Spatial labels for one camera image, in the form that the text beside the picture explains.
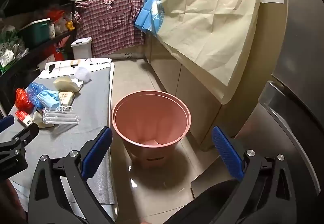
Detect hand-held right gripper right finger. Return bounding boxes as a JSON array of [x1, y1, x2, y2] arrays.
[[212, 126, 297, 224]]

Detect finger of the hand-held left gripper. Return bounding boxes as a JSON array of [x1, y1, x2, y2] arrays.
[[0, 115, 15, 133], [0, 124, 40, 158]]

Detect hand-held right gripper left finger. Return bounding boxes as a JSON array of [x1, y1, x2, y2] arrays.
[[28, 126, 119, 224]]

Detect red white cigarette packet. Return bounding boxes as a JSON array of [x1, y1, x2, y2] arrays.
[[15, 110, 33, 127]]

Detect clear plastic package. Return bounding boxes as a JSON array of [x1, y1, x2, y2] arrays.
[[42, 107, 80, 124]]

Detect blue face mask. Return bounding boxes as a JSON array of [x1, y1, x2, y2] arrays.
[[37, 89, 74, 113]]

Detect blue plastic bag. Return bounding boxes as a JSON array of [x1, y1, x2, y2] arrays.
[[27, 82, 47, 108]]

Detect small beige box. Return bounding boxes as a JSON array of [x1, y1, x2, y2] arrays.
[[58, 91, 76, 107]]

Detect torn beige carton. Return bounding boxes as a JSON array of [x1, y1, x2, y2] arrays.
[[53, 75, 84, 93]]

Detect pink plastic bin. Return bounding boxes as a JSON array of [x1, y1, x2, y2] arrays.
[[112, 91, 191, 169]]

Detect grey printed ironing board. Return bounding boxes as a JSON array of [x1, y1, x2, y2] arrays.
[[7, 58, 117, 212]]

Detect green white plastic packets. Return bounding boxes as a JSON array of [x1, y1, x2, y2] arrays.
[[0, 25, 28, 74]]

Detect red printed bag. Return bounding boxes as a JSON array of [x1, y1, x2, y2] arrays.
[[44, 37, 67, 63]]

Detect green storage box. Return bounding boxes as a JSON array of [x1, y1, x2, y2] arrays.
[[19, 18, 51, 47]]

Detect white lidded bin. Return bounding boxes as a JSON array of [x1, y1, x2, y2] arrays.
[[71, 37, 93, 59]]

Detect beige kitchen cabinet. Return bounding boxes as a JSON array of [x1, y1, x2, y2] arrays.
[[144, 29, 224, 151]]

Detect orange red plastic bag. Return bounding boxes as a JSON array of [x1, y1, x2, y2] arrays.
[[47, 9, 65, 22]]

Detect stainless steel fridge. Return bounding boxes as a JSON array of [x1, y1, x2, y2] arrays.
[[233, 0, 324, 224]]

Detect pink plaid shirt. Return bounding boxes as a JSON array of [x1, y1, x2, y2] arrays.
[[75, 0, 146, 57]]

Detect cream cover sheet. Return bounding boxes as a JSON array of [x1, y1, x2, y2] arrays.
[[152, 0, 289, 105]]

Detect blue plastic cloth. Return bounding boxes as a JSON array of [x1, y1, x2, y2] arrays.
[[134, 0, 167, 36]]

